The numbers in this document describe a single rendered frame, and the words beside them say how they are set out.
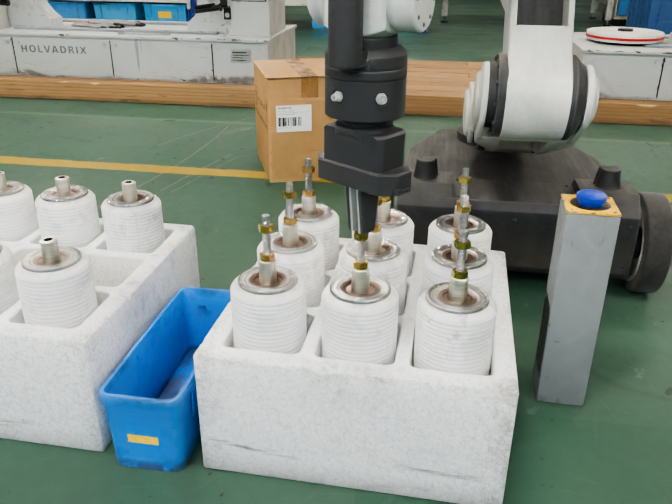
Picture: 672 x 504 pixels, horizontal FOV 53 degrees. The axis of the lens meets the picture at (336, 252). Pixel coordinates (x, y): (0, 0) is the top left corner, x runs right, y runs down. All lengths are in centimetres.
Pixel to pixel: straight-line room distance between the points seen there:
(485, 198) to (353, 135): 64
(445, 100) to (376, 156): 207
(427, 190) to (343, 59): 69
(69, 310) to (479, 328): 53
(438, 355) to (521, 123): 50
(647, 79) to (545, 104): 179
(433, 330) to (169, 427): 36
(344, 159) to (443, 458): 38
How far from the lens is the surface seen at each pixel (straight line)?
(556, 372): 108
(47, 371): 97
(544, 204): 134
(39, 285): 94
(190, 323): 117
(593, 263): 99
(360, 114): 71
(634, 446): 107
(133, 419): 93
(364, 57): 70
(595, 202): 98
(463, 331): 80
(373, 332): 81
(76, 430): 101
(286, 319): 83
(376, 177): 73
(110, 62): 317
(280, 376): 83
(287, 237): 94
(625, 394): 117
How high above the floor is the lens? 64
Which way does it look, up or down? 25 degrees down
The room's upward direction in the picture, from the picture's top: 1 degrees clockwise
